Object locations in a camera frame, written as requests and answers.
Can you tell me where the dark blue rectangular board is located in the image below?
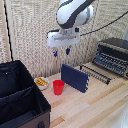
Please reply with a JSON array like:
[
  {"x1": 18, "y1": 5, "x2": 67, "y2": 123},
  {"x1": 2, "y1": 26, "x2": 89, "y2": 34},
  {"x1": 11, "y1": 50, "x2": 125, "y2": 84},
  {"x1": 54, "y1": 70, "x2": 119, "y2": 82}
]
[{"x1": 60, "y1": 63, "x2": 91, "y2": 94}]

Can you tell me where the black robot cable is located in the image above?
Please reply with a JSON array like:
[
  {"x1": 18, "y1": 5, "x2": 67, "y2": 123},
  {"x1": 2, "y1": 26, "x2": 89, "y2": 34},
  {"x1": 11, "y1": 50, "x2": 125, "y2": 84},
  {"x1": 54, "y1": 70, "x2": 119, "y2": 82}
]
[{"x1": 79, "y1": 9, "x2": 128, "y2": 37}]

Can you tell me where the black vertical pole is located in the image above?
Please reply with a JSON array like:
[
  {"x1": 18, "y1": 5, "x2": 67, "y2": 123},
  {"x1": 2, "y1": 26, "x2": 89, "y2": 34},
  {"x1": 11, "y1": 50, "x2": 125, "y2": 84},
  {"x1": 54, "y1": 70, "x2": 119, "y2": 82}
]
[{"x1": 2, "y1": 0, "x2": 15, "y2": 63}]

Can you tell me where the red plastic cup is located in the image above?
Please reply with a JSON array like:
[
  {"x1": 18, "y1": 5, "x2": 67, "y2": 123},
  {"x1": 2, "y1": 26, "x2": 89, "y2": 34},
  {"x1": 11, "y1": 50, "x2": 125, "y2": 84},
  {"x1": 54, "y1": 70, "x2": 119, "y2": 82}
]
[{"x1": 52, "y1": 79, "x2": 66, "y2": 96}]

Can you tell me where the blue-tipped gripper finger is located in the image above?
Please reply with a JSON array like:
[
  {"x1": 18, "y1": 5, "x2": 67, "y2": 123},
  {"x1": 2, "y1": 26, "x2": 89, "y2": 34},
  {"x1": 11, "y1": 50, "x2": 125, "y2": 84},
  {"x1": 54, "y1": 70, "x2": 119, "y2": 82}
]
[
  {"x1": 52, "y1": 47, "x2": 59, "y2": 58},
  {"x1": 65, "y1": 45, "x2": 72, "y2": 56}
]

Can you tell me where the white bowl with yellow food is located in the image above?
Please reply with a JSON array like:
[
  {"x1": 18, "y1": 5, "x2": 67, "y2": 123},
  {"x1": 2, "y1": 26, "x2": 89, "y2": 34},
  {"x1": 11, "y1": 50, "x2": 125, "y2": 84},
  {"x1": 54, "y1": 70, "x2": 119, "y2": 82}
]
[{"x1": 33, "y1": 76, "x2": 50, "y2": 91}]

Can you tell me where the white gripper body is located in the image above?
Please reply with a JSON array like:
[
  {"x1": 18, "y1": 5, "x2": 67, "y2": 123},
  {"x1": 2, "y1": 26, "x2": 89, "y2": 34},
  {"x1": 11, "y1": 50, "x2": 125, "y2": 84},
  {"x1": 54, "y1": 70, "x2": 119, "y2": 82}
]
[{"x1": 46, "y1": 27, "x2": 81, "y2": 49}]

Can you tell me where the black fabric storage box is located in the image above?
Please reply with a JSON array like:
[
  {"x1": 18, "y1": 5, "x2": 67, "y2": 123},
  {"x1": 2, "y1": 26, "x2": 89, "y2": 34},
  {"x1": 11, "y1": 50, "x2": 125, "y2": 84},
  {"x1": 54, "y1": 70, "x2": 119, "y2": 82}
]
[{"x1": 0, "y1": 60, "x2": 52, "y2": 128}]

